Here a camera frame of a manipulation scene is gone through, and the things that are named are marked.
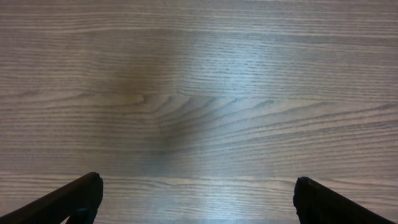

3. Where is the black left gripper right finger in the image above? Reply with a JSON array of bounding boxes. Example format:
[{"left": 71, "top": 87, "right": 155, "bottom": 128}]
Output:
[{"left": 293, "top": 177, "right": 394, "bottom": 224}]

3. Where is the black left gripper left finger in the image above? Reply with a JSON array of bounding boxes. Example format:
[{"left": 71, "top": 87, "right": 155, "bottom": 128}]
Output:
[{"left": 1, "top": 172, "right": 103, "bottom": 224}]

